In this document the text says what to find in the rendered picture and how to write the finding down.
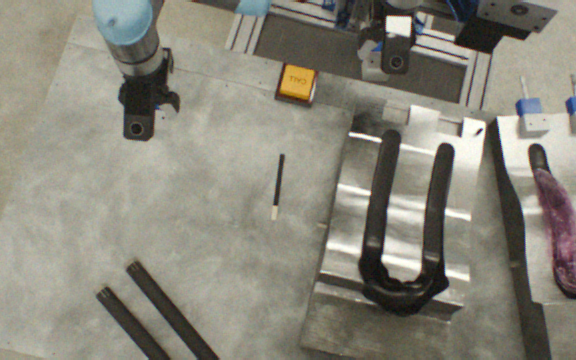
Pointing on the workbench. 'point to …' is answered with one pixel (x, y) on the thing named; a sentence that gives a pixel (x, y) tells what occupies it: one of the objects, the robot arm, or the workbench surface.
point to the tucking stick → (277, 185)
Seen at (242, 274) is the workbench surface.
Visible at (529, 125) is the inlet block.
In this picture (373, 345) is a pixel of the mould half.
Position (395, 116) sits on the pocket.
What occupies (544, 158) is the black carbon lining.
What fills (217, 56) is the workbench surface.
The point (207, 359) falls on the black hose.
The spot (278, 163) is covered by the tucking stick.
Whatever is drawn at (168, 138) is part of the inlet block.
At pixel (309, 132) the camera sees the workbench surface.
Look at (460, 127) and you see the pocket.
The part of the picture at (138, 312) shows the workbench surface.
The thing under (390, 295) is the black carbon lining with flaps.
